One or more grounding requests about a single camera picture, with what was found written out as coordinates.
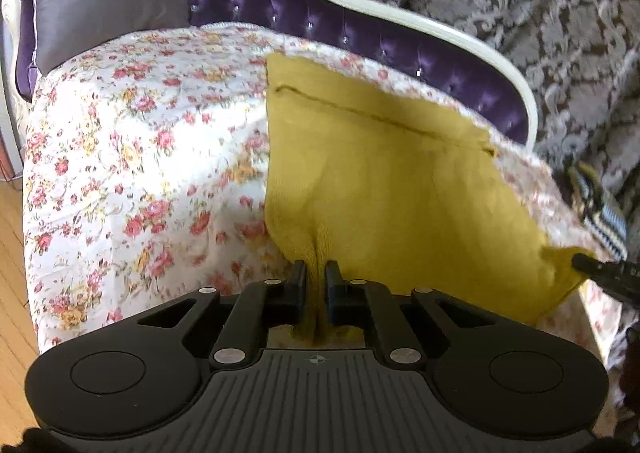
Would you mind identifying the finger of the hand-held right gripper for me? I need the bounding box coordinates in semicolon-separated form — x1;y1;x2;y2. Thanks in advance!
572;254;640;305

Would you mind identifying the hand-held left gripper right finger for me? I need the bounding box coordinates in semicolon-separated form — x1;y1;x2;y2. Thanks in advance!
325;260;499;369

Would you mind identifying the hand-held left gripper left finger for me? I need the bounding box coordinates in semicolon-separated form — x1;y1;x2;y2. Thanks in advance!
134;260;307;370

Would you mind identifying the mustard yellow knit sweater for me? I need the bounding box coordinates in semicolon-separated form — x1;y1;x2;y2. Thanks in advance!
262;53;599;350

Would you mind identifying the striped cloth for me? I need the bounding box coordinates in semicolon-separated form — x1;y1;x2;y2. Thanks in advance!
567;163;630;257

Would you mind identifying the floral printed blanket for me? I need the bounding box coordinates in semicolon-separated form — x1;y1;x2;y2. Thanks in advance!
22;23;626;365

